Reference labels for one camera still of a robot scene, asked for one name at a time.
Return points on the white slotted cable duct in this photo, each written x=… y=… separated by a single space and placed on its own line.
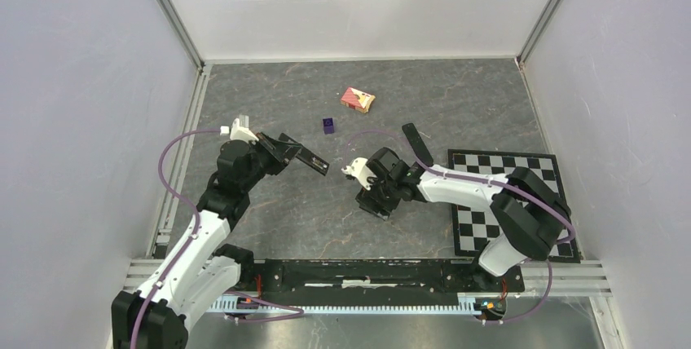
x=231 y=304

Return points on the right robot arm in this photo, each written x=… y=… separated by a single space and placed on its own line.
x=531 y=216

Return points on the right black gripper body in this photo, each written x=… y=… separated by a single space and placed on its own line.
x=380 y=192

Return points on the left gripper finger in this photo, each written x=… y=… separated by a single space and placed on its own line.
x=287 y=155
x=285 y=142

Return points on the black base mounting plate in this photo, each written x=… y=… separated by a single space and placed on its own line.
x=373 y=282

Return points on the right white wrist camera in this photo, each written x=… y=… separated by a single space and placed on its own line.
x=358 y=170

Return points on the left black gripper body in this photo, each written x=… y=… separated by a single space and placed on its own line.
x=269 y=154

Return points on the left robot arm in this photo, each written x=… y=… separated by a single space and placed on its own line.
x=165 y=308

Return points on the left aluminium corner post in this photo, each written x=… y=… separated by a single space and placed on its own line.
x=181 y=32

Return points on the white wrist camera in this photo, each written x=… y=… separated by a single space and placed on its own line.
x=239 y=130
x=358 y=170

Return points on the purple toy block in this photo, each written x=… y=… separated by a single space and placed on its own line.
x=328 y=126

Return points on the black remote control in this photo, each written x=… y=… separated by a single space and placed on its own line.
x=417 y=144
x=315 y=162

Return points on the red white small box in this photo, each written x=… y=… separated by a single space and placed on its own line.
x=357 y=100

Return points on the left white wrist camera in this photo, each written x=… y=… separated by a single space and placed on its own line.
x=239 y=130

